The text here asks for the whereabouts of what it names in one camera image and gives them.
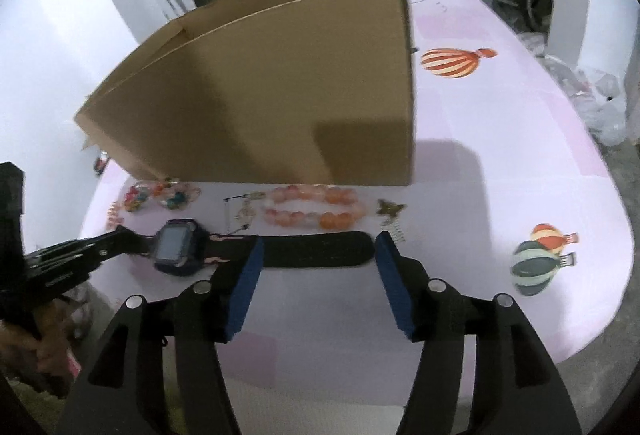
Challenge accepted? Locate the pink balloon print tablecloth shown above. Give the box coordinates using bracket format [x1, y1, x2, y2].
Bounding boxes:
[79, 0, 637, 435]

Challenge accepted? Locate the colourful bead bracelet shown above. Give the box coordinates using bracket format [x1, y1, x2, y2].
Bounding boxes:
[106, 179, 202, 228]

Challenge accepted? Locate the black star chain necklace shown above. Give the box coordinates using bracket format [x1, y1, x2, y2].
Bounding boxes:
[222, 191, 266, 236]

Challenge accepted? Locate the black smart watch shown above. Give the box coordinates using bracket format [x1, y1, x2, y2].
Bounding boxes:
[105, 218, 374, 276]

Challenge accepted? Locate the pink orange bead bracelet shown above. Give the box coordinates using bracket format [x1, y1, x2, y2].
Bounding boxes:
[261, 184, 369, 231]

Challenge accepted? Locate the brown cardboard box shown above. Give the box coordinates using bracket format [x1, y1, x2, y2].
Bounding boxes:
[75, 0, 414, 186]

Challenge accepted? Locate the gold butterfly hair clip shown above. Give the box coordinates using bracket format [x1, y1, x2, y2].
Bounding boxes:
[376, 199, 407, 243]

